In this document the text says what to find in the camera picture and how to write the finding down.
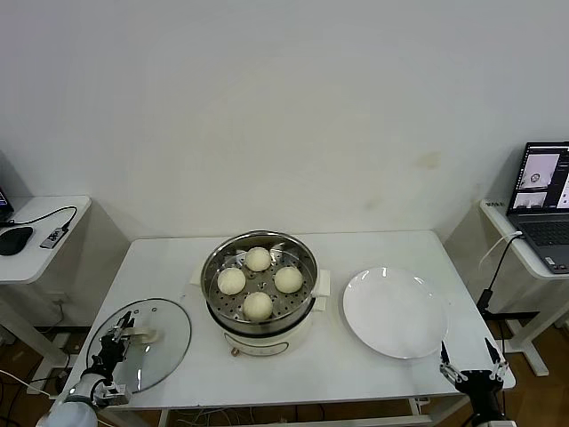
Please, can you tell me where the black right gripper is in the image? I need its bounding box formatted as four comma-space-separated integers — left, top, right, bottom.
438, 337, 510, 417

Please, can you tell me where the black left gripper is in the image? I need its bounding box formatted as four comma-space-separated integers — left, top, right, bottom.
91, 310, 136, 378

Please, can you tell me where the glass lid with white handle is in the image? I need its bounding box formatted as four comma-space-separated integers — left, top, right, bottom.
86, 297, 193, 393

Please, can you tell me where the white steamed baozi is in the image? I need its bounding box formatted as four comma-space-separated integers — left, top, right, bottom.
243, 292, 275, 322
245, 246, 272, 272
274, 267, 304, 294
217, 268, 248, 295

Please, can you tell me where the stainless steel steamer basket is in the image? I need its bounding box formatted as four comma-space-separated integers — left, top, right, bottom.
202, 230, 320, 334

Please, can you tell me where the white round plate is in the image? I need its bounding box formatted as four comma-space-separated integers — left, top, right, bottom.
341, 265, 449, 360

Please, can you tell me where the white side table with mouse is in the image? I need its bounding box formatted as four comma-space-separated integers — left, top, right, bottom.
0, 195, 94, 395

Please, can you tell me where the grey usb hub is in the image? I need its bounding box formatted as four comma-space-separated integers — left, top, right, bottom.
40, 224, 71, 249

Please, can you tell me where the white side table with laptop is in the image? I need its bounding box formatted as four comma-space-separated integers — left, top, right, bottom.
479, 197, 569, 378

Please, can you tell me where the black computer mouse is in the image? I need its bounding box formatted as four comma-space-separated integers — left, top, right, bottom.
0, 225, 36, 257

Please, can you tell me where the white electric cooker pot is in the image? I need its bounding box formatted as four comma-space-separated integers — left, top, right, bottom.
190, 266, 333, 358

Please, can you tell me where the grey open laptop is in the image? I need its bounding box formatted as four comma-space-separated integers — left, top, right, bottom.
506, 141, 569, 275

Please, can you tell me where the dark screen device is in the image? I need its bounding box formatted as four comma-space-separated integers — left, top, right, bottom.
0, 184, 14, 223

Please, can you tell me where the white table frame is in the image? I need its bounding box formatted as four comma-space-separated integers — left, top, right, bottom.
106, 393, 472, 427

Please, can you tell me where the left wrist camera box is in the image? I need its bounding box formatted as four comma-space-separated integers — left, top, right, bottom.
93, 383, 131, 408

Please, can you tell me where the black cable with adapter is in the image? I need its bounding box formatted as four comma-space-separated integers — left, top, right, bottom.
477, 233, 528, 321

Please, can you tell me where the white laptop cable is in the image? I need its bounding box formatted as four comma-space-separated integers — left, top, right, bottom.
479, 230, 525, 270

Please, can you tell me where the black usb hub cable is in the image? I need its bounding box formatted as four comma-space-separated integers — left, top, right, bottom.
0, 205, 80, 232

